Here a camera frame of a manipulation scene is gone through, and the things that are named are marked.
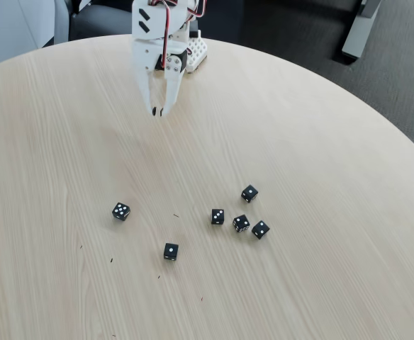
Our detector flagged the black chair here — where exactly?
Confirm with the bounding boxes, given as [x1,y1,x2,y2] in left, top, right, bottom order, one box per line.
[68,0,134,42]

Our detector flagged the black die showing one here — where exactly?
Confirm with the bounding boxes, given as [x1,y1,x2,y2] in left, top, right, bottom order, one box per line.
[163,242,179,263]
[240,184,259,204]

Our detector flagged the black die showing five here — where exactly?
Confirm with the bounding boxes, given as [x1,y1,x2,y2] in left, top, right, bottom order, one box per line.
[111,202,131,222]

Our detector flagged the white cabinet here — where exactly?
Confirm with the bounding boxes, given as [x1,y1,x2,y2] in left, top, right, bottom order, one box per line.
[0,0,69,71]

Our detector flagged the black die showing two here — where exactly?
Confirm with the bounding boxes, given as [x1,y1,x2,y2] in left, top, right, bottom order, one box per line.
[251,220,271,240]
[232,214,251,234]

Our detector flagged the grey desk leg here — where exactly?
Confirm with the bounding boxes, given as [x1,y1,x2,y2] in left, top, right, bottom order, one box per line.
[341,0,384,65]

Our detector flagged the red black servo cable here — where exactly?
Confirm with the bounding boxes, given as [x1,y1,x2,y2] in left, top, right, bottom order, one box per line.
[147,0,208,69]

